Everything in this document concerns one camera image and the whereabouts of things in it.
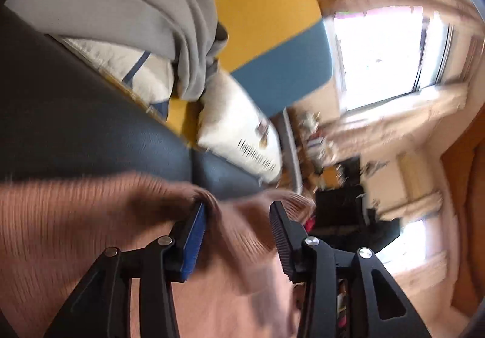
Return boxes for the grey yellow blue chair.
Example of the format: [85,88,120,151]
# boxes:
[151,0,335,149]

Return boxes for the white printed pillow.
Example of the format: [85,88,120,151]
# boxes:
[59,38,282,183]

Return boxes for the black monitor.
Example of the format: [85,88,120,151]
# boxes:
[310,156,400,252]

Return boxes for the pink knit sweater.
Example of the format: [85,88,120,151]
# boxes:
[1,174,314,337]

